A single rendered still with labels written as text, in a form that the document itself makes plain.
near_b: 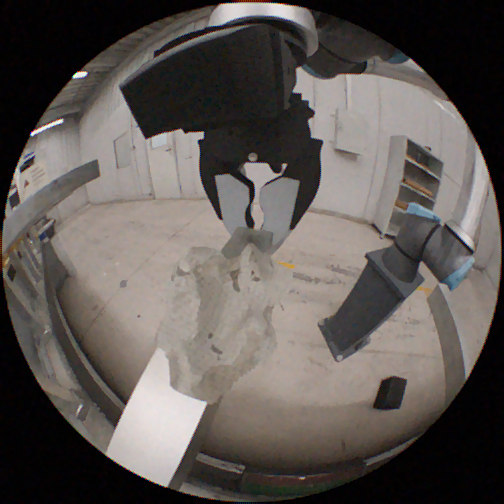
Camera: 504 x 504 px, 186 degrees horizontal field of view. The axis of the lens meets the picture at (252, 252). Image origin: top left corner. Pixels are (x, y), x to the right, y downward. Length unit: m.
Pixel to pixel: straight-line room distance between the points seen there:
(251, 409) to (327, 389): 0.42
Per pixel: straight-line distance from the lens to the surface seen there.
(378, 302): 0.72
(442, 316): 0.24
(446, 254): 0.57
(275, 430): 0.96
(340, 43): 0.27
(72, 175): 0.27
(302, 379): 0.97
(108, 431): 0.33
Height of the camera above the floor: 0.92
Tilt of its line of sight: 38 degrees down
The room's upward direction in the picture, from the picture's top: straight up
